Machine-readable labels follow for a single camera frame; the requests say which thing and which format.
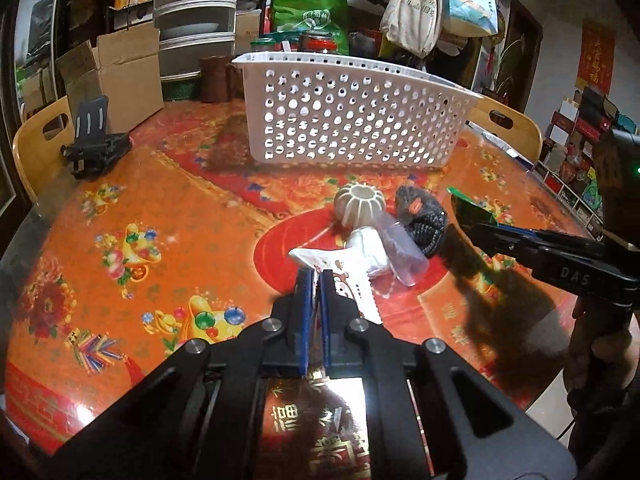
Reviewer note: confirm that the green shopping bag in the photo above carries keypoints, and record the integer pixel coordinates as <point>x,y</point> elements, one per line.
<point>310,12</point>

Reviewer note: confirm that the white perforated plastic basket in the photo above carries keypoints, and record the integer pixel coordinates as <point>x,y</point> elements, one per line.
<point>350,110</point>

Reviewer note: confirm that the dark grey knitted toy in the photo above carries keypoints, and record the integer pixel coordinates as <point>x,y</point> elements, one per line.
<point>422,222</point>

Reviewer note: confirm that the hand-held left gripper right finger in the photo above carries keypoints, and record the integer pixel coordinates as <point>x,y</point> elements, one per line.
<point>327,312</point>

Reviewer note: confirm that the plastic drawer unit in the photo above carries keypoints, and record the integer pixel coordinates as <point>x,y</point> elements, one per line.
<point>195,20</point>

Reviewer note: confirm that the black phone stand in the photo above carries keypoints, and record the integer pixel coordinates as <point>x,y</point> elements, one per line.
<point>92,147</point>

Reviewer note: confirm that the green lid glass jar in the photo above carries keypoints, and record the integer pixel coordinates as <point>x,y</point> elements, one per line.
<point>261,46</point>

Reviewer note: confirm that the small cardboard box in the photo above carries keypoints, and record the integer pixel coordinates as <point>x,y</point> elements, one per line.
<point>247,30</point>

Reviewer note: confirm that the person's right hand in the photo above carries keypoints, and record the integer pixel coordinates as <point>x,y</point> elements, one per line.
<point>595,350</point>

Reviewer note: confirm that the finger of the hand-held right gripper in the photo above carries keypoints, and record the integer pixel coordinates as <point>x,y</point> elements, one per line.
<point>520,232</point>
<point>500,247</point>

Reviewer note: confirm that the wooden chair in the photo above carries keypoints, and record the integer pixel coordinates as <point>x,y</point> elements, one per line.
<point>37,157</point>
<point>520,132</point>

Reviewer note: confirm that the white foam fruit net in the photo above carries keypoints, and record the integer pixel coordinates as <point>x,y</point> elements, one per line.
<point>359,206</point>

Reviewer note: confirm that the dark mirrored wardrobe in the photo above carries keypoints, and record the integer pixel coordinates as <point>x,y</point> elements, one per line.
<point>75,5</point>

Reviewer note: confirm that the red lid pickle jar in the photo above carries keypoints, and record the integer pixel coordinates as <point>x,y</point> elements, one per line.
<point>316,41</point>

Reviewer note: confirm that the red wall poster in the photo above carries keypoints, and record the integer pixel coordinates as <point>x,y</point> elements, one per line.
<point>595,57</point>

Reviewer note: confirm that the green packet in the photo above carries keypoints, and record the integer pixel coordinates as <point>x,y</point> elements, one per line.
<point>467,207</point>

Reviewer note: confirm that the white printed plastic packet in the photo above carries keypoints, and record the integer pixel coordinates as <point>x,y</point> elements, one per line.
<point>350,265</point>

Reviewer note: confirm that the beige canvas tote bag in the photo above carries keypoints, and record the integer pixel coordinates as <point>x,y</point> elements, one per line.
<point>415,10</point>

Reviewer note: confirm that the clear plastic bag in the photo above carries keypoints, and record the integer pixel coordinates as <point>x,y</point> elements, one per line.
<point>402,255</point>

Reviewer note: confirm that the cluttered storage shelf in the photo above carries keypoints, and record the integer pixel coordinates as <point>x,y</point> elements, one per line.
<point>575,160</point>

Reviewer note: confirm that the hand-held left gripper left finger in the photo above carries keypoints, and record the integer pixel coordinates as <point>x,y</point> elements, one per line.
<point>303,310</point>

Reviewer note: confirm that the open cardboard box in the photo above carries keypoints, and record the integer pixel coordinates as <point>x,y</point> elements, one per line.
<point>120,85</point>

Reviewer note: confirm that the brown tea caddy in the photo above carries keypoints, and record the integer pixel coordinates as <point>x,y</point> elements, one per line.
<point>215,77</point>

